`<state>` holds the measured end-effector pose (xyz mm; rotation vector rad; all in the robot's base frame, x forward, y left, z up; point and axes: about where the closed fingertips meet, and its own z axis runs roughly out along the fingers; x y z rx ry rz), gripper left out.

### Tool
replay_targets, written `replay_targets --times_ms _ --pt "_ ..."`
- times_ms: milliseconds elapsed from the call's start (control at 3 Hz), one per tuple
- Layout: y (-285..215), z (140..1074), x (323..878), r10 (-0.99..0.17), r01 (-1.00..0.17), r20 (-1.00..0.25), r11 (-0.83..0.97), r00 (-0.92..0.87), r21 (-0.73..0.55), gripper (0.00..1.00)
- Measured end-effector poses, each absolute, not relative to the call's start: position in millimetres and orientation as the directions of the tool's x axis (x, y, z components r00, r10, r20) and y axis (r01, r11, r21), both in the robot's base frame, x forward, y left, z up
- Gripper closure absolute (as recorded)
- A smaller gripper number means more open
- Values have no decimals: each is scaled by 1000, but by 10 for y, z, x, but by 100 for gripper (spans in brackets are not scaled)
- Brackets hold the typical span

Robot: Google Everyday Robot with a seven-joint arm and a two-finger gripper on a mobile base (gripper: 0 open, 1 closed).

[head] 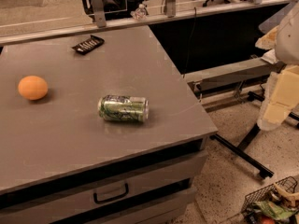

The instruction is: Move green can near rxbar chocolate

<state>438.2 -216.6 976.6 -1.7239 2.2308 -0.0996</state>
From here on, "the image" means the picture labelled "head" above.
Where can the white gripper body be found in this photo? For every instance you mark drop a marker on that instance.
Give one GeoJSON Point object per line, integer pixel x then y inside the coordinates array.
{"type": "Point", "coordinates": [288, 37]}

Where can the black metal floor stand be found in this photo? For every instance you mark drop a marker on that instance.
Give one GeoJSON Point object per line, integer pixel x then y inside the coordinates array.
{"type": "Point", "coordinates": [240, 149]}

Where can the grey drawer with black handle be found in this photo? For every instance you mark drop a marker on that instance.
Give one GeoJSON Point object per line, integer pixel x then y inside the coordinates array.
{"type": "Point", "coordinates": [148, 195]}

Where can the black wire basket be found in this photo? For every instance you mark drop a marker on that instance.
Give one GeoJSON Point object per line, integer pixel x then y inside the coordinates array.
{"type": "Point", "coordinates": [283, 193]}

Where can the green soda can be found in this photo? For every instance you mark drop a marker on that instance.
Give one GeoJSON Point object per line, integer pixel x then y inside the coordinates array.
{"type": "Point", "coordinates": [123, 108]}

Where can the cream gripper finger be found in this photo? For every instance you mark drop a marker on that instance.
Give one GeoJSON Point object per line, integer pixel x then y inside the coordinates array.
{"type": "Point", "coordinates": [267, 41]}
{"type": "Point", "coordinates": [281, 96]}

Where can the black rxbar chocolate bar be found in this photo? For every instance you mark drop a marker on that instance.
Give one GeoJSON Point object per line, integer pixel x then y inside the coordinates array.
{"type": "Point", "coordinates": [89, 45]}

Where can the orange fruit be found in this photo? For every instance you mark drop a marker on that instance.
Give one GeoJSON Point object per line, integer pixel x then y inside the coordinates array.
{"type": "Point", "coordinates": [33, 88]}

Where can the green snack bag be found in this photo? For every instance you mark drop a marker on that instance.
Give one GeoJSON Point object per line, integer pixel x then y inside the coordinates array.
{"type": "Point", "coordinates": [276, 212]}

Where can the clear plastic bottle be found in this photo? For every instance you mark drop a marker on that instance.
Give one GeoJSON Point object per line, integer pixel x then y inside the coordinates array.
{"type": "Point", "coordinates": [140, 13]}

